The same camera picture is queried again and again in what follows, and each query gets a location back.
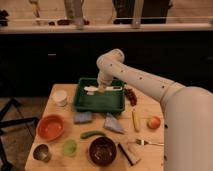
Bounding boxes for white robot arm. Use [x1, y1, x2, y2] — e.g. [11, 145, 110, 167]
[97, 49, 213, 171]

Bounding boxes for green plastic tray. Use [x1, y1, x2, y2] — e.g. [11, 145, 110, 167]
[73, 78, 125, 114]

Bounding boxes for dark red grapes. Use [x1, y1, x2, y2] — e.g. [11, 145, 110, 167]
[125, 88, 137, 106]

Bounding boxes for blue sponge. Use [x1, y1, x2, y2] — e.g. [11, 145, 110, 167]
[74, 112, 92, 124]

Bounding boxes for blue grey cloth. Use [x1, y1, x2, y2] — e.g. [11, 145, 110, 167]
[104, 113, 125, 134]

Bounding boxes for white cup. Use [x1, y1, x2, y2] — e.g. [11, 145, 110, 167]
[52, 90, 68, 107]

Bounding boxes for green cucumber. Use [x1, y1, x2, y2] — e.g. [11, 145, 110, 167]
[80, 131, 106, 139]

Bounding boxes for red apple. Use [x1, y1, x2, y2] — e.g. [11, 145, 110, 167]
[147, 116, 161, 130]

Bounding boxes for dark purple bowl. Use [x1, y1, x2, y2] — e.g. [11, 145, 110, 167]
[89, 137, 117, 166]

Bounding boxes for metal fork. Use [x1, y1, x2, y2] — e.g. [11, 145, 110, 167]
[135, 139, 164, 146]

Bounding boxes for orange bowl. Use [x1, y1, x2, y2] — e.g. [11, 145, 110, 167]
[36, 114, 64, 141]

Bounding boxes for green plastic cup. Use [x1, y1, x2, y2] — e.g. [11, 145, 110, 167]
[62, 139, 77, 157]

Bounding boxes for brown black scrub block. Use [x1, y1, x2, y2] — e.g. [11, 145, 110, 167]
[118, 143, 141, 166]

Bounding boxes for metal cup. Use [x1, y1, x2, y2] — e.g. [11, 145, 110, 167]
[33, 144, 51, 163]

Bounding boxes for person in dark clothes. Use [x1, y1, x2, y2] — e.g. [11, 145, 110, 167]
[112, 0, 172, 24]

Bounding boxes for black tripod stand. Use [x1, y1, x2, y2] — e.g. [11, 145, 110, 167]
[0, 98, 39, 171]

